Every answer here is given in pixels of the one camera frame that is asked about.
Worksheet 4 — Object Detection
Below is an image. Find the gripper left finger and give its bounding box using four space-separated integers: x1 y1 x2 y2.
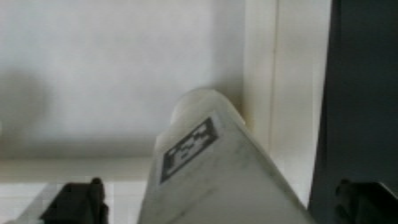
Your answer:
10 177 109 224

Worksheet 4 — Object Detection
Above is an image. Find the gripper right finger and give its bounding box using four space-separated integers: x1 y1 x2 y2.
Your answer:
333 179 398 224

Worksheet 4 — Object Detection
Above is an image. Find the white table leg with tag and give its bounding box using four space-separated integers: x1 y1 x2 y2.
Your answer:
136 89 316 224

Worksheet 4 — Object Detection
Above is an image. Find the white square tabletop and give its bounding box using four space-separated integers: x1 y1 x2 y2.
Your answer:
0 0 244 158

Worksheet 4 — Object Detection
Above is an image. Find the white U-shaped obstacle fence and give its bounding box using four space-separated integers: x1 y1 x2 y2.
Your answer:
0 0 332 224

